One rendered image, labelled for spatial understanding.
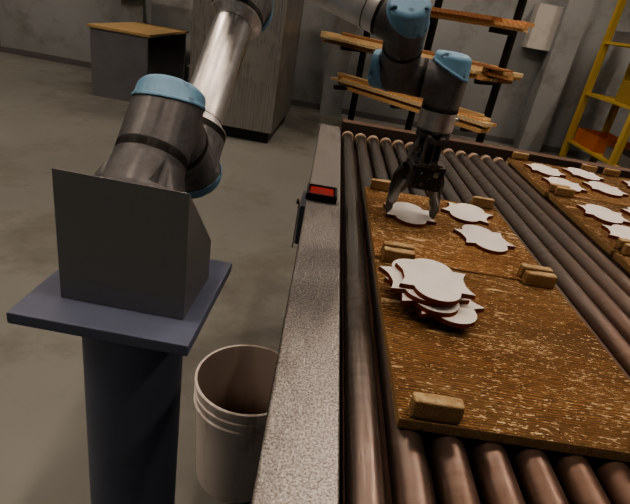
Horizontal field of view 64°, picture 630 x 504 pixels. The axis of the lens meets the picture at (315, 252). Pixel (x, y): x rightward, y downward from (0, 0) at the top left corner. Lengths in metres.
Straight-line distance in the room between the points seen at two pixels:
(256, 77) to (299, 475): 4.76
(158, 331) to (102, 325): 0.08
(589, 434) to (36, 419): 1.64
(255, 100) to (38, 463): 4.05
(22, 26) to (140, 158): 8.12
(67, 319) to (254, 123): 4.52
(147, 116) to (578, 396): 0.73
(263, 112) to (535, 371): 4.62
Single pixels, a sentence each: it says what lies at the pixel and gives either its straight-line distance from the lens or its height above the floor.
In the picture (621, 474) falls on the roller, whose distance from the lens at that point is 0.71.
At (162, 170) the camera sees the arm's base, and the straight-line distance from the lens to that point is 0.80.
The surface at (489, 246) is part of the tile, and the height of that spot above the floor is 0.94.
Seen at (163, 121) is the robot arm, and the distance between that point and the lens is 0.83.
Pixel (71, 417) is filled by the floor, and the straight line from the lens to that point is 1.92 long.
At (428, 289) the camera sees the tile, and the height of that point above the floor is 0.99.
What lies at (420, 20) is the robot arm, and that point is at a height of 1.34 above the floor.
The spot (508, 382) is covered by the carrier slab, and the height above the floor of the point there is 0.94.
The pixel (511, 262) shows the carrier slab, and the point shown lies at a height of 0.94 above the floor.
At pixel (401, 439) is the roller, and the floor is 0.92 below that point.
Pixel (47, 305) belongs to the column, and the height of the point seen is 0.87.
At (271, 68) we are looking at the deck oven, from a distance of 5.11.
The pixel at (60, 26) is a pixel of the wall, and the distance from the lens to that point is 8.59.
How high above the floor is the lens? 1.33
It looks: 26 degrees down
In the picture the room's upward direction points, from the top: 10 degrees clockwise
